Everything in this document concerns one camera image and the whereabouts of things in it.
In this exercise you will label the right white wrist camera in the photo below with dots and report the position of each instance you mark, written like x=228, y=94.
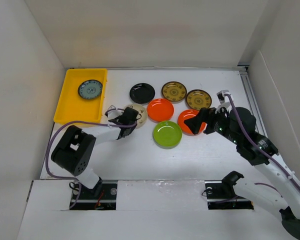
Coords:
x=225, y=99

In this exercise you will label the orange plate right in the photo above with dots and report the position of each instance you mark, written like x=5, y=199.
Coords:
x=185, y=115

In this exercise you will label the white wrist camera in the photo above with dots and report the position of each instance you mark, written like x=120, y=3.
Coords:
x=112, y=112
x=225, y=99

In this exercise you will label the aluminium rail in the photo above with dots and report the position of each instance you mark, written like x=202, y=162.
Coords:
x=253, y=105

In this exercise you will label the blue white patterned plate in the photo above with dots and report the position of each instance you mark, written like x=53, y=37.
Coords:
x=90, y=89

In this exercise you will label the black plate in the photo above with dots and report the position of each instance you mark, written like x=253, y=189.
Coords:
x=142, y=93

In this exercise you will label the yellow patterned plate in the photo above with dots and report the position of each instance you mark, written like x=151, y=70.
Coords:
x=174, y=91
x=197, y=99

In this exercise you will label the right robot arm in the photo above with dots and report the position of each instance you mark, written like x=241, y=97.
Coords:
x=263, y=155

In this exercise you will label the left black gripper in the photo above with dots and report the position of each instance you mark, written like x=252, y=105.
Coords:
x=132, y=128

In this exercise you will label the orange plate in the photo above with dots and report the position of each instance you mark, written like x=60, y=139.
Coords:
x=160, y=109
x=185, y=115

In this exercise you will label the yellow patterned plate right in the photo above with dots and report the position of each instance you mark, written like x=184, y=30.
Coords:
x=197, y=99

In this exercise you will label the cream floral plate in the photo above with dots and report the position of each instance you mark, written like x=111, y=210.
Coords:
x=142, y=114

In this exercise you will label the orange plate left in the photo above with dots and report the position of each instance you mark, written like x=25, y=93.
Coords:
x=160, y=109

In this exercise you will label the yellow plastic bin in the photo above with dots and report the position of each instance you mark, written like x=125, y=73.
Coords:
x=71, y=107

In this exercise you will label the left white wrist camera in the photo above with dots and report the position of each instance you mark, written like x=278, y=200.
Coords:
x=112, y=112

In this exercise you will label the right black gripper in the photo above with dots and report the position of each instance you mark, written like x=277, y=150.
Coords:
x=209, y=114

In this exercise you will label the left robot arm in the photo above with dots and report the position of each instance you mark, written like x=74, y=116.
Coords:
x=73, y=151

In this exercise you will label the yellow patterned plate left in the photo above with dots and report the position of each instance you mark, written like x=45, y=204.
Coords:
x=174, y=91

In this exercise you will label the green plate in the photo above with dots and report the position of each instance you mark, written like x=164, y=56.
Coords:
x=167, y=134

